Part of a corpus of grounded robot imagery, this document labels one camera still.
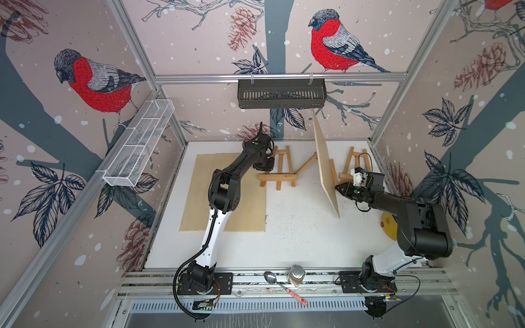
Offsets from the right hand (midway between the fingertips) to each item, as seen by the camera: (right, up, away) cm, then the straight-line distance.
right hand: (339, 185), depth 96 cm
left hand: (-31, +9, +9) cm, 34 cm away
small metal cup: (-25, -26, -30) cm, 46 cm away
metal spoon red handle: (-33, -32, -21) cm, 51 cm away
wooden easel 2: (-28, +4, +1) cm, 29 cm away
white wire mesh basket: (-85, +9, -25) cm, 89 cm away
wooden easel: (+5, +3, +7) cm, 9 cm away
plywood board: (-43, -14, -4) cm, 45 cm away
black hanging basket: (-27, +47, +8) cm, 54 cm away
